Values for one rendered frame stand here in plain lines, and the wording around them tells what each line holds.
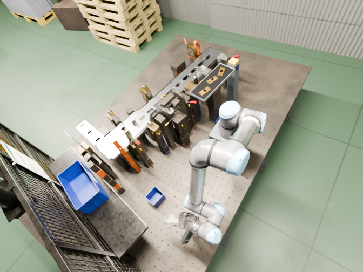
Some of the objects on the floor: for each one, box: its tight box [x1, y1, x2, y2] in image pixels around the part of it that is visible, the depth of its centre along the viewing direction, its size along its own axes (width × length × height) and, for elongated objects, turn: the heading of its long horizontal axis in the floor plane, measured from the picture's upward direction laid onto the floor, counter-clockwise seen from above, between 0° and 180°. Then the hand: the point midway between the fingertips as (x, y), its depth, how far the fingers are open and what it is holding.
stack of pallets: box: [73, 0, 163, 53], centre depth 394 cm, size 122×84×90 cm
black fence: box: [0, 122, 144, 272], centre depth 157 cm, size 14×197×155 cm, turn 54°
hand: (173, 219), depth 134 cm, fingers open, 14 cm apart
